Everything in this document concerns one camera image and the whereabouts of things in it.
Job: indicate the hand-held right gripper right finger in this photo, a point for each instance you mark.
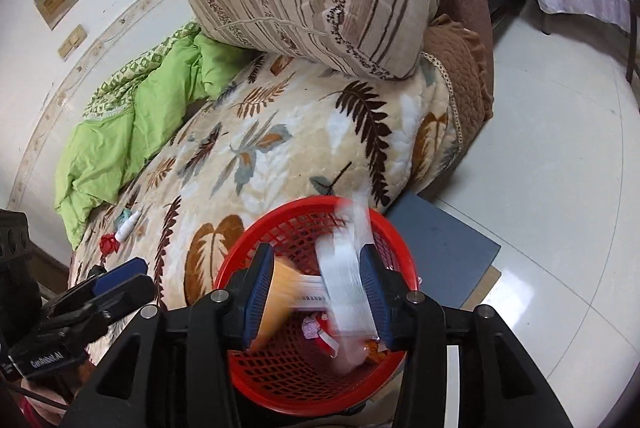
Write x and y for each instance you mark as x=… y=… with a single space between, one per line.
x=377 y=298

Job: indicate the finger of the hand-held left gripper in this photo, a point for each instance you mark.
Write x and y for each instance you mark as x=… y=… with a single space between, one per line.
x=120 y=275
x=125 y=303

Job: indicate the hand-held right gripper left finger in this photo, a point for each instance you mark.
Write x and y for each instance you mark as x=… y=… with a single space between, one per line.
x=257 y=298

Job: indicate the small orange box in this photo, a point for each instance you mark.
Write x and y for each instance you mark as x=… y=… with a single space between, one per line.
x=282 y=298

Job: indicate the white medicine box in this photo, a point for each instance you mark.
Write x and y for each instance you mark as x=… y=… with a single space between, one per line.
x=340 y=278

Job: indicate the red plastic basket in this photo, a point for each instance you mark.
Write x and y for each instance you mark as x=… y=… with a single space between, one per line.
x=280 y=373

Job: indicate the red carton box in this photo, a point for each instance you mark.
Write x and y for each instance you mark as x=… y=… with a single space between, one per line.
x=108 y=244

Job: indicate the white tube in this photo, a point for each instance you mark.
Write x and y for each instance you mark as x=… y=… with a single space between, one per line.
x=129 y=229

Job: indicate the small pink wrapper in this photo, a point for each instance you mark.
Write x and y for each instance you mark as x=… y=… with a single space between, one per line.
x=311 y=328

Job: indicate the red white wrapper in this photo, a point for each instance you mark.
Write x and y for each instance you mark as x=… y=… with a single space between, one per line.
x=332 y=340

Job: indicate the grey flat board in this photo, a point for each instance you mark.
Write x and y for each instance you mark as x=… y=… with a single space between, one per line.
x=440 y=248

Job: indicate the brown cardboard sheet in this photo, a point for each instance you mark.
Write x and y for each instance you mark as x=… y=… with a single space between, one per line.
x=487 y=284

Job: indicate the green quilt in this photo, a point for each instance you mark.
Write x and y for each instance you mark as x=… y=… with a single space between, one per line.
x=150 y=118

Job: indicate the leaf print blanket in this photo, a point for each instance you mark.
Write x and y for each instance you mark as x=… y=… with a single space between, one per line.
x=300 y=133

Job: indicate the brown quilted bed cover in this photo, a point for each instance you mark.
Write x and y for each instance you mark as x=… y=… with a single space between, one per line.
x=465 y=68

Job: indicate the beige wall switch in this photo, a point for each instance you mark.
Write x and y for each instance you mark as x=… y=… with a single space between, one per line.
x=72 y=41

